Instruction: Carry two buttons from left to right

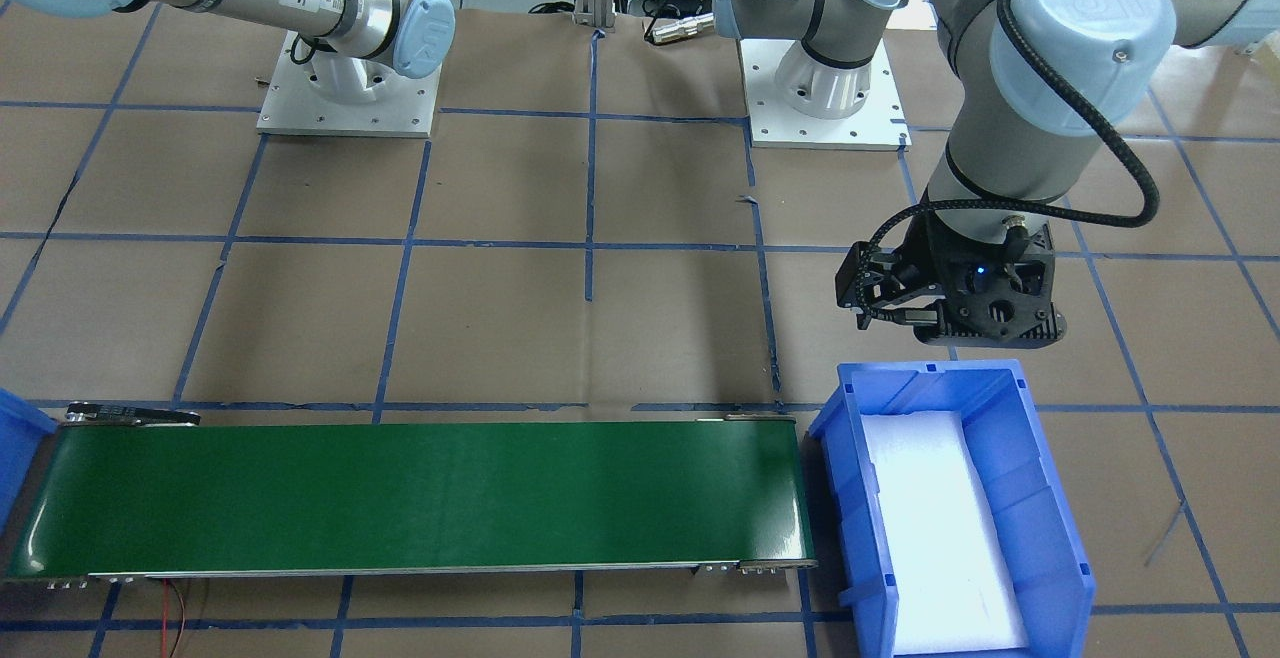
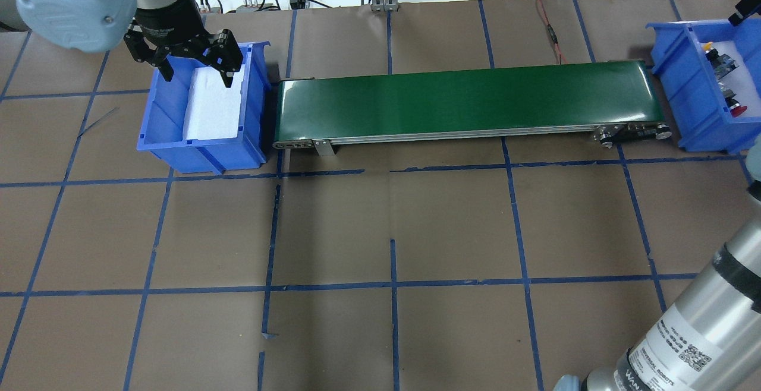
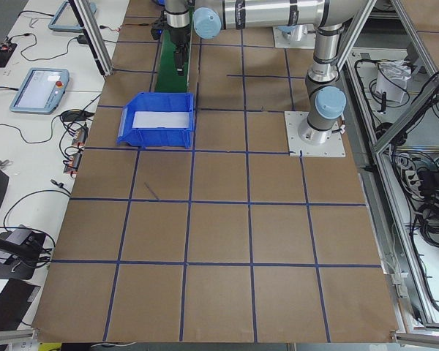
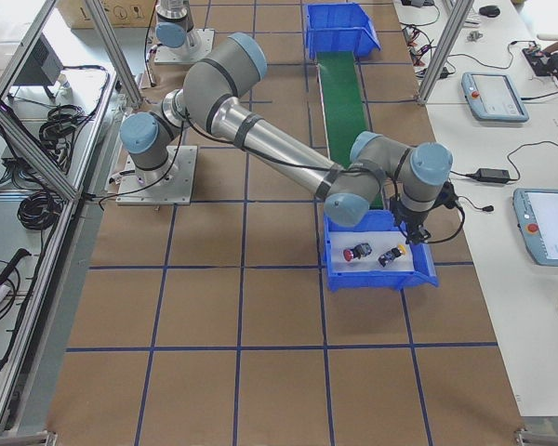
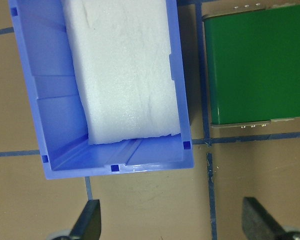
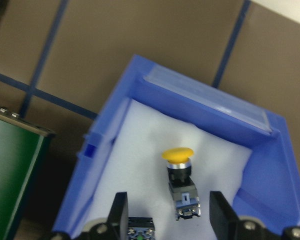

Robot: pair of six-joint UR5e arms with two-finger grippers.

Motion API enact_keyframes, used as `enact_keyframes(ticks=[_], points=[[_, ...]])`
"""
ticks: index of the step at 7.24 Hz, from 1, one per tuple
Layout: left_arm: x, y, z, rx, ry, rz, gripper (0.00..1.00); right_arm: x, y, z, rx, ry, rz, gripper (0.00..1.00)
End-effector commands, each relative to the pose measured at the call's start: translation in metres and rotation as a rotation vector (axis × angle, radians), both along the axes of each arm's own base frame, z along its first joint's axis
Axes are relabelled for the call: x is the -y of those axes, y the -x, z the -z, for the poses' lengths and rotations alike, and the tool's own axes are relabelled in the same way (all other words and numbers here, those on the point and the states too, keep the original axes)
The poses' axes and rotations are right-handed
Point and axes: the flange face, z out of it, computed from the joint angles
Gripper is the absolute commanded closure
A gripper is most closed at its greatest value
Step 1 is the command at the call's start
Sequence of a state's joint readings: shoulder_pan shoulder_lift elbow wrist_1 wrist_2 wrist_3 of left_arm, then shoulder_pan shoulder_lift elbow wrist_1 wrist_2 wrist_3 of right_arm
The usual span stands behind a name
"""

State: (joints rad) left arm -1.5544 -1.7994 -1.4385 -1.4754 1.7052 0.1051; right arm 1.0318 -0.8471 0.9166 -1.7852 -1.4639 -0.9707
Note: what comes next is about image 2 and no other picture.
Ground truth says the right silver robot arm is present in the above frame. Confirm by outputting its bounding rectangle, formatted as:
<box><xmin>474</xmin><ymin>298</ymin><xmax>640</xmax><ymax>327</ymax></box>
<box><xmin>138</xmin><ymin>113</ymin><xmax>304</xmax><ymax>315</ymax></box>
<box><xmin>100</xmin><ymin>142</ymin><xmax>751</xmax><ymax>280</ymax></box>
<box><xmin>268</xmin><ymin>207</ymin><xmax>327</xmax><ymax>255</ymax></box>
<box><xmin>555</xmin><ymin>140</ymin><xmax>760</xmax><ymax>390</ymax></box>

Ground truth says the white foam pad right bin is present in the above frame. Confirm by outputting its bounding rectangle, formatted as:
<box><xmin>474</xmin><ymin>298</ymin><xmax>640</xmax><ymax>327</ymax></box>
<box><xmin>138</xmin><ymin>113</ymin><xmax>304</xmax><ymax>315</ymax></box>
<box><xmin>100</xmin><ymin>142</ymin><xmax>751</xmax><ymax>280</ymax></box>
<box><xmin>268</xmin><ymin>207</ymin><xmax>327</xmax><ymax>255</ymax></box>
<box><xmin>700</xmin><ymin>40</ymin><xmax>760</xmax><ymax>118</ymax></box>

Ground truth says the blue bin left side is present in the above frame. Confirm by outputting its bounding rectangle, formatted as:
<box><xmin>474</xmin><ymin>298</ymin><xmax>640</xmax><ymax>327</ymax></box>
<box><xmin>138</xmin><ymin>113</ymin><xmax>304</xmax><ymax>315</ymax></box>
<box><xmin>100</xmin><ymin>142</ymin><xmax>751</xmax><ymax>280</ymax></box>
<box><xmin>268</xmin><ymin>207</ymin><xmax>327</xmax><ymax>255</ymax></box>
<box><xmin>136</xmin><ymin>42</ymin><xmax>272</xmax><ymax>175</ymax></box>

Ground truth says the red push button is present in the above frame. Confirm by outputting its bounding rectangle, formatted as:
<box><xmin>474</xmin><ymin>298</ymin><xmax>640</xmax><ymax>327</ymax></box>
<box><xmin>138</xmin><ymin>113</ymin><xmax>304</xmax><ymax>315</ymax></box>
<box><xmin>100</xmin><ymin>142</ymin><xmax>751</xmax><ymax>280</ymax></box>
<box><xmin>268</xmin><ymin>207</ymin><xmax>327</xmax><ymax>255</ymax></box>
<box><xmin>718</xmin><ymin>81</ymin><xmax>748</xmax><ymax>118</ymax></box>

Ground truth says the white foam pad left bin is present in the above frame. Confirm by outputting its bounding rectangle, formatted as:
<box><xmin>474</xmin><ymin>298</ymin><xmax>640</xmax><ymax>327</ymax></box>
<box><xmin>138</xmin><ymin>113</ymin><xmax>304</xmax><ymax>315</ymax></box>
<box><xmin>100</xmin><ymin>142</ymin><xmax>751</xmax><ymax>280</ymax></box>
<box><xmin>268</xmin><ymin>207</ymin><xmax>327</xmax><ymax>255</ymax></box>
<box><xmin>183</xmin><ymin>67</ymin><xmax>244</xmax><ymax>141</ymax></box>

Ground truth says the green conveyor belt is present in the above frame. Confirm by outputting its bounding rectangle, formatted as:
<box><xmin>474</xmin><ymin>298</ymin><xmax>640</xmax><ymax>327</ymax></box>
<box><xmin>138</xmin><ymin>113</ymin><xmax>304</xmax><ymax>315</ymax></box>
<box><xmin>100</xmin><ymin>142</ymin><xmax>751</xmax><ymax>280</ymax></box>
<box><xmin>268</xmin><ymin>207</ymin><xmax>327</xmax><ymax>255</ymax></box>
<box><xmin>273</xmin><ymin>61</ymin><xmax>673</xmax><ymax>155</ymax></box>

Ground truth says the white foam pad bin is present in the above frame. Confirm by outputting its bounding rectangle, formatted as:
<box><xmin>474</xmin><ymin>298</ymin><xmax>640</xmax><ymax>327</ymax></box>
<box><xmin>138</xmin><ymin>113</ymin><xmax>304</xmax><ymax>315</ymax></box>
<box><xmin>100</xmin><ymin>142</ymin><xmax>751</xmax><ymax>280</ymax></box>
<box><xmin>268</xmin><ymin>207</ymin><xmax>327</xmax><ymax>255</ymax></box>
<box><xmin>183</xmin><ymin>67</ymin><xmax>244</xmax><ymax>141</ymax></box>
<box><xmin>700</xmin><ymin>40</ymin><xmax>760</xmax><ymax>118</ymax></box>

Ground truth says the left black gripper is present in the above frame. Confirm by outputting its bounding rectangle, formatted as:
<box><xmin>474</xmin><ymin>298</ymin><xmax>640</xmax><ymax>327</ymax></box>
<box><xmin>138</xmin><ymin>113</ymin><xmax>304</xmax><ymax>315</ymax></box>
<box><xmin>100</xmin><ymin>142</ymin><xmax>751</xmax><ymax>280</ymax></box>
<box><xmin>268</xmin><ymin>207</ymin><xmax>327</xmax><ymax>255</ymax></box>
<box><xmin>123</xmin><ymin>20</ymin><xmax>244</xmax><ymax>88</ymax></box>

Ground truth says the blue bin right side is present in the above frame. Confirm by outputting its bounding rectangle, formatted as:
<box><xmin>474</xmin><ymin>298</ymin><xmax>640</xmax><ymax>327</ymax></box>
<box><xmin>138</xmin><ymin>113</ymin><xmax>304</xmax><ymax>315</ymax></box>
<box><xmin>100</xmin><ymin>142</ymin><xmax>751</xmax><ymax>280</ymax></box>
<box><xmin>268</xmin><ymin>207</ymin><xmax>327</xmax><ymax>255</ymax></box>
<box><xmin>649</xmin><ymin>19</ymin><xmax>760</xmax><ymax>154</ymax></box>

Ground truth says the yellow push button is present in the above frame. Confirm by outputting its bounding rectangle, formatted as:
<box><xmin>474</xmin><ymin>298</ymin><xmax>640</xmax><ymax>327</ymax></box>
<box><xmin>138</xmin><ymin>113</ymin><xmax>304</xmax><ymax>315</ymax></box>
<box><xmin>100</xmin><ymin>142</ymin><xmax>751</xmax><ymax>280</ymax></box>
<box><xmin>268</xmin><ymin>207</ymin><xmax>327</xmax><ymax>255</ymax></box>
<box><xmin>702</xmin><ymin>42</ymin><xmax>738</xmax><ymax>80</ymax></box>

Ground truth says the blue bin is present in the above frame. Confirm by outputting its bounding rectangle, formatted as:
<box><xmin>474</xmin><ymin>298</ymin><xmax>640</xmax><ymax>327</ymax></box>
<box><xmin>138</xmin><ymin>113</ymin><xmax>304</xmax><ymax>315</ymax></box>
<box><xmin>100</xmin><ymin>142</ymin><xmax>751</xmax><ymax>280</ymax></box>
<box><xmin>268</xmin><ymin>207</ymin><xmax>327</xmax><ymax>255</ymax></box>
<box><xmin>649</xmin><ymin>19</ymin><xmax>760</xmax><ymax>154</ymax></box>
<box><xmin>136</xmin><ymin>42</ymin><xmax>272</xmax><ymax>175</ymax></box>

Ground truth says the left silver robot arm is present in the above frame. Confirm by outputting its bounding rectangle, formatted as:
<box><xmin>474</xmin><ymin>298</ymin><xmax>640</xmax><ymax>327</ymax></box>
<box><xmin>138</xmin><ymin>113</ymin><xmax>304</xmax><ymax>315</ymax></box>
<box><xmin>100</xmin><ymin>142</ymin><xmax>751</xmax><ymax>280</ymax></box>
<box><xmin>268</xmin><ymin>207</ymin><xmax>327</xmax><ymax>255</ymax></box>
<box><xmin>2</xmin><ymin>0</ymin><xmax>244</xmax><ymax>87</ymax></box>

